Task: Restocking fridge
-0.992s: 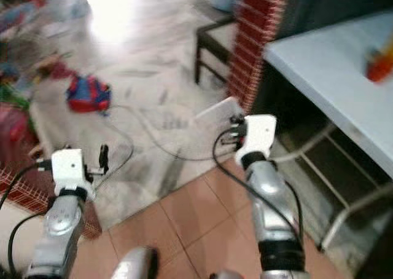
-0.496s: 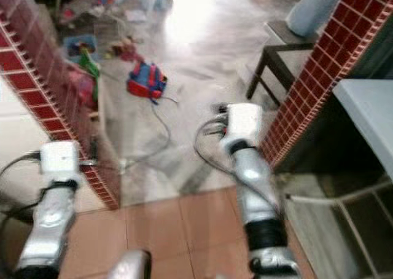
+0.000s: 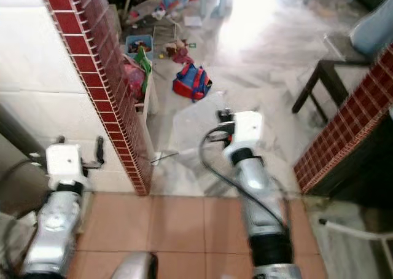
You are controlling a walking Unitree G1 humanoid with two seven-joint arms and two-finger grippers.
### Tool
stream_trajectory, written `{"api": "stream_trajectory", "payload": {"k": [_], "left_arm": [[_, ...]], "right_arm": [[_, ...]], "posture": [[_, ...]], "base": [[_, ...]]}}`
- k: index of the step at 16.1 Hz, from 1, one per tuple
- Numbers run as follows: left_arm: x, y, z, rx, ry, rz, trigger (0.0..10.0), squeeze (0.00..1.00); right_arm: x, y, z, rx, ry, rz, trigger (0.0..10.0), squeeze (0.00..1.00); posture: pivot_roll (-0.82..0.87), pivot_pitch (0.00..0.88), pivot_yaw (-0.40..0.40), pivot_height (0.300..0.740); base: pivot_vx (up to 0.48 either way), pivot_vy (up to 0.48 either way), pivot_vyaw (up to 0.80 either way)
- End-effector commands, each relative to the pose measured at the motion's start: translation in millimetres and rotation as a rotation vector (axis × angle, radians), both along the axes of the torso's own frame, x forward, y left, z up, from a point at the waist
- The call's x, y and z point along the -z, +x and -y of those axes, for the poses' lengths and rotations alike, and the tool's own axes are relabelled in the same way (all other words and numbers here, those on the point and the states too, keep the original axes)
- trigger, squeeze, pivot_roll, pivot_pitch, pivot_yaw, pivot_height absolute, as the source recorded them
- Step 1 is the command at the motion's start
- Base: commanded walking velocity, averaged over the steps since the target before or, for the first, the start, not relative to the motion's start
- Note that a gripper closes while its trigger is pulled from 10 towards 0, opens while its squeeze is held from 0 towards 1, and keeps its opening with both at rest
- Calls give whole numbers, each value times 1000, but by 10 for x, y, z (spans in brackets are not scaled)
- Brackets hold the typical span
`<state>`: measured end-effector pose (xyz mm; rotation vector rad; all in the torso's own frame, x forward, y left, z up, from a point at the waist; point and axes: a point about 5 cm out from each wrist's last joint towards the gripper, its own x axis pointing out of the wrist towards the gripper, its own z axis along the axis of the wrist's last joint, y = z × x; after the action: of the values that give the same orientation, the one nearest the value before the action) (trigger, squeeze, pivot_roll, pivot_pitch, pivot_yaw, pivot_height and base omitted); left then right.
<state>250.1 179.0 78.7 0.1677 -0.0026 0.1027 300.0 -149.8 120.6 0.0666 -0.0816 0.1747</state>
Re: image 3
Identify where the dark grey metal bar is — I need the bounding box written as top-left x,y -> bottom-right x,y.
0,104 -> 51,169

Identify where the blue and red backpack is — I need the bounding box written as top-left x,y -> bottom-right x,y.
172,62 -> 213,103

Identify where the thin metal rod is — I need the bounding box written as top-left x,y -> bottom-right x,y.
150,147 -> 206,166

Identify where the red doll toy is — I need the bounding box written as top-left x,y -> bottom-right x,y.
165,41 -> 194,65

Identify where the pink bag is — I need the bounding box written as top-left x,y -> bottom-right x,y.
123,63 -> 148,101

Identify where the green cloth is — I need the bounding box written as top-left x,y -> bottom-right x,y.
136,47 -> 154,95

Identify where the clear plastic bag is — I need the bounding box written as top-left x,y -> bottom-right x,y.
0,199 -> 37,279

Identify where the blue toy basket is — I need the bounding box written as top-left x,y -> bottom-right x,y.
126,34 -> 154,60

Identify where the grey robot left leg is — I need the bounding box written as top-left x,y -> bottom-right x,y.
111,251 -> 158,279

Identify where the dark wooden table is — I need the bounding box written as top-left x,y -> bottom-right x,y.
292,58 -> 375,125

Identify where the pale plastic stool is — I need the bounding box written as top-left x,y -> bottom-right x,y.
200,0 -> 233,20

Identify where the red tiled counter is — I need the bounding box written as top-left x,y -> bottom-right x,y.
293,42 -> 393,197

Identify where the colourful toy board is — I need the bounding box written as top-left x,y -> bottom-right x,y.
126,0 -> 191,26

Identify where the white pipe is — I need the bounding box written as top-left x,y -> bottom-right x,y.
318,218 -> 393,273

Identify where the light blue chair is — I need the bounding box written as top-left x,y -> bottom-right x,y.
322,4 -> 393,61

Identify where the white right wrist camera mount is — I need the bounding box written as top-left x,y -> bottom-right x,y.
222,110 -> 263,160

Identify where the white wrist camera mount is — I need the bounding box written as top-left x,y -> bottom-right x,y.
45,143 -> 83,184
222,110 -> 263,160

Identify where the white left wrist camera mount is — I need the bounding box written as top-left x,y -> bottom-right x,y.
45,143 -> 83,184

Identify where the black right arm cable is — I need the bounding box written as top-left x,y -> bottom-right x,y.
198,125 -> 290,230

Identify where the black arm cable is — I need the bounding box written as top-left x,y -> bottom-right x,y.
0,159 -> 50,279
198,125 -> 290,230

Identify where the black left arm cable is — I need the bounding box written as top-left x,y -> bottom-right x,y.
0,159 -> 50,279

